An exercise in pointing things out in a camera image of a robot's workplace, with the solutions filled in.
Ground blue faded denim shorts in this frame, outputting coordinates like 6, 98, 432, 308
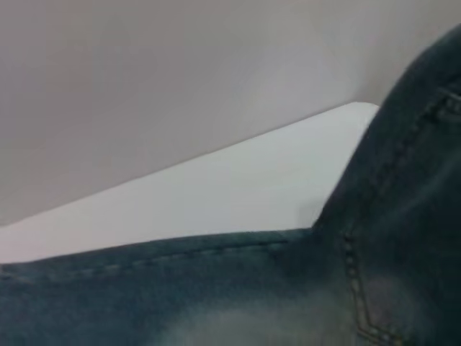
0, 25, 461, 346

